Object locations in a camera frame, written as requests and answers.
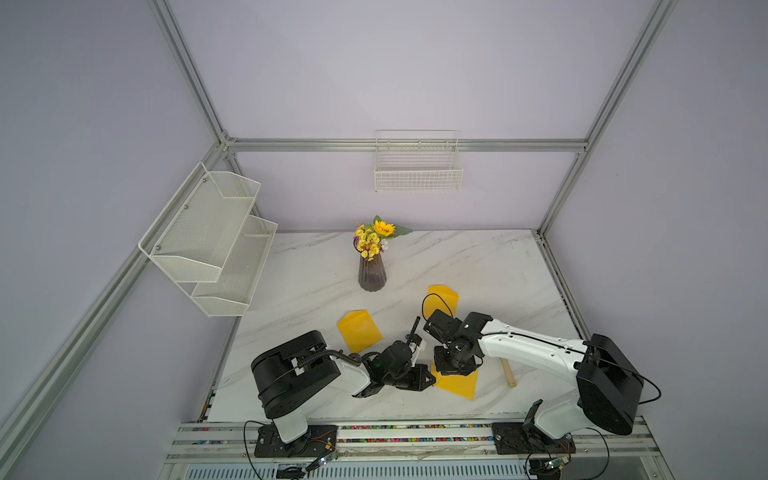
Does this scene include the green head wooden hammer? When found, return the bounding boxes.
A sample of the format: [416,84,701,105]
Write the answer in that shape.
[501,359,517,388]

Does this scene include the yellow artificial flowers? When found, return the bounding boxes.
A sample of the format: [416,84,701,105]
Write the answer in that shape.
[353,216,413,262]

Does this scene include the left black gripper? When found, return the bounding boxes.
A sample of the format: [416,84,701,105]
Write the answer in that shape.
[383,363,436,391]

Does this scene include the white mesh lower shelf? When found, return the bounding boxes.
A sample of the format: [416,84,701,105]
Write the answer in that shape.
[191,215,278,317]

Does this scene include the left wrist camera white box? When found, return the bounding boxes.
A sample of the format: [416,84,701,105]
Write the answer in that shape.
[408,334,426,357]

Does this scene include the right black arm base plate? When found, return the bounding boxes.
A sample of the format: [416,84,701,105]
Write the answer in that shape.
[491,422,575,455]

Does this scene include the white mesh shelf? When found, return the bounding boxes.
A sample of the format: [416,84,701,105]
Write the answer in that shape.
[138,163,261,283]
[191,215,278,317]

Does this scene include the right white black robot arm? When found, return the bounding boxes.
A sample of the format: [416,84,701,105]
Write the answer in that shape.
[424,310,649,444]

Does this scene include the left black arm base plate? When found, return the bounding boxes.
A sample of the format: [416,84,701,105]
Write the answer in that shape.
[252,424,339,458]

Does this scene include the yellow envelope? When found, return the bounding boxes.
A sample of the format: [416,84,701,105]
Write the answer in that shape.
[337,310,383,353]
[430,363,478,400]
[421,285,460,320]

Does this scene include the dark ribbed vase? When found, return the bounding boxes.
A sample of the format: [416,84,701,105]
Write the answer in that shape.
[358,254,387,292]

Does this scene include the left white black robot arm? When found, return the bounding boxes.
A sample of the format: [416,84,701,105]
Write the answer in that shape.
[250,330,436,444]

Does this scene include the white wire wall basket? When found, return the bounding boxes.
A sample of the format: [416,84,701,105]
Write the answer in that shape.
[374,129,464,193]

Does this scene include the white mesh upper shelf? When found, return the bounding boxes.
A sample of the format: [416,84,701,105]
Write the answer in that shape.
[138,163,261,283]

